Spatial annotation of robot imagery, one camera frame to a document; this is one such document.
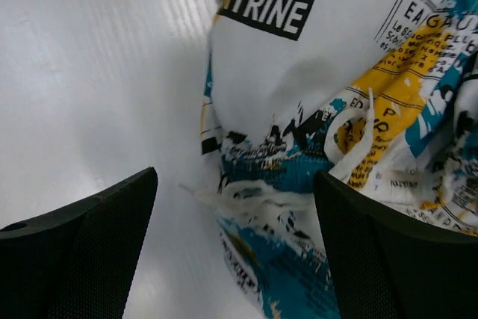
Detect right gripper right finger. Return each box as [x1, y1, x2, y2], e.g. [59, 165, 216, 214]
[314, 171, 477, 318]

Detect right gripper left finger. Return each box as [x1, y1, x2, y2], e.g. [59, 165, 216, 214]
[1, 167, 158, 318]

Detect patterned white teal yellow shorts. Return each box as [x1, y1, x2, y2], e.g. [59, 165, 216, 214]
[196, 0, 477, 318]

